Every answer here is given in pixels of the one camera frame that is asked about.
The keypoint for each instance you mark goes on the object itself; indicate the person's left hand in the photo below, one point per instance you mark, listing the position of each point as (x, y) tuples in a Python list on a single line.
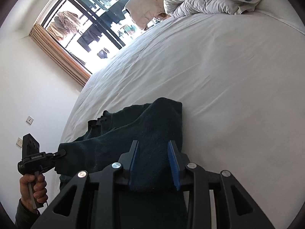
[(33, 189)]

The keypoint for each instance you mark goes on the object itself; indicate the dark left sleeve forearm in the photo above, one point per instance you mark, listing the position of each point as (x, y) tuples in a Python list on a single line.
[(24, 218)]

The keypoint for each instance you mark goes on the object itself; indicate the black framed balcony window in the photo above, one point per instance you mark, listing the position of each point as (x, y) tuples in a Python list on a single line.
[(92, 31)]

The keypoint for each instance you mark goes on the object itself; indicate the beige curtain near side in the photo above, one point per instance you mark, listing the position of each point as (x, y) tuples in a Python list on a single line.
[(59, 55)]

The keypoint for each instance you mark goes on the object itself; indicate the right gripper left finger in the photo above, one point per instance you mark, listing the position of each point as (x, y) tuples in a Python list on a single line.
[(129, 162)]

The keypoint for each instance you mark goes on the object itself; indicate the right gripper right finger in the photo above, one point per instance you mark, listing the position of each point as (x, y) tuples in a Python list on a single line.
[(178, 162)]

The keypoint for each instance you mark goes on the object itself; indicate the white bed sheet mattress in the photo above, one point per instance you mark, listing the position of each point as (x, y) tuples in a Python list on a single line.
[(240, 79)]

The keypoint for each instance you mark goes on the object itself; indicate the dark green knit garment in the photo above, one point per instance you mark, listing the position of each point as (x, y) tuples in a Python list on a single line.
[(152, 201)]

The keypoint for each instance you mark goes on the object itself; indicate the white wall socket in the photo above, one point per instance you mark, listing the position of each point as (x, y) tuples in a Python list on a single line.
[(19, 142), (29, 120)]

